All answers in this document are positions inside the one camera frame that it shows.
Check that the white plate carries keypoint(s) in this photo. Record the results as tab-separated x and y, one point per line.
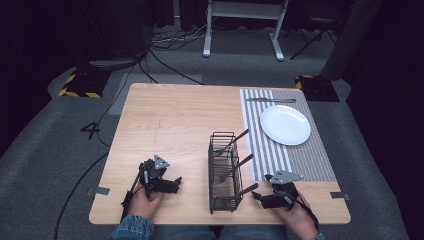
285	125

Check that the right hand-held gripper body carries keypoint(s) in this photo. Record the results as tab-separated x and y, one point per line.
283	186

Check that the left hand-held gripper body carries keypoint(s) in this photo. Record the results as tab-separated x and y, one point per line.
151	173

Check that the grey striped placemat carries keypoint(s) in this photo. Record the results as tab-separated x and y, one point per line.
300	160

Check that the white desk frame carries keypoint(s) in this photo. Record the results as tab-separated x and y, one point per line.
246	10

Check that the person's right hand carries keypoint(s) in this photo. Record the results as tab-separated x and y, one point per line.
298	220

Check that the grey tape piece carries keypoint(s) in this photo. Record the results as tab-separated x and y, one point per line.
340	195
100	191

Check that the black yellow-striped stand base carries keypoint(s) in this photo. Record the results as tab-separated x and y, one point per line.
85	83
318	88

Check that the person's legs in jeans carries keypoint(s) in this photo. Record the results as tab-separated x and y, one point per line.
216	233

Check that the black tripod stand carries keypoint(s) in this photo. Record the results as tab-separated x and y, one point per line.
313	38

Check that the metal table knife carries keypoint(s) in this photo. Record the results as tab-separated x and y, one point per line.
273	100

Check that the person's left hand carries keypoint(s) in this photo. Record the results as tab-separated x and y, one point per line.
143	206

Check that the grey padded post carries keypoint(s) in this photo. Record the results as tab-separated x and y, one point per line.
350	36

